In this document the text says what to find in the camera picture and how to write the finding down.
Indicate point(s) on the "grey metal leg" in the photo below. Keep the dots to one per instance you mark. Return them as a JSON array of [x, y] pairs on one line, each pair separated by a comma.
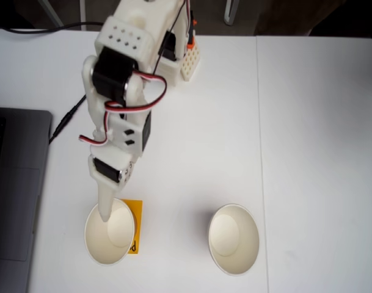
[[51, 13], [83, 12]]

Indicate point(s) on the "brown paper cup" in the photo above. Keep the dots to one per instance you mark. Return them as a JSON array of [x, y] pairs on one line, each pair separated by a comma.
[[97, 244], [234, 238]]

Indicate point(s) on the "white metal leg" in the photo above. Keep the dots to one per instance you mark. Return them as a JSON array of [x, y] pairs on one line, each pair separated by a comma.
[[230, 16]]

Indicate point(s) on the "dark grey laptop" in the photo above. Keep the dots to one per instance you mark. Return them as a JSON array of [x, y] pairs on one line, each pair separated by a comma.
[[20, 183]]

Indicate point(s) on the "yellow handwritten sticky note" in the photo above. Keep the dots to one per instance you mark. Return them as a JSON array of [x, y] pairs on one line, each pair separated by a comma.
[[138, 219]]

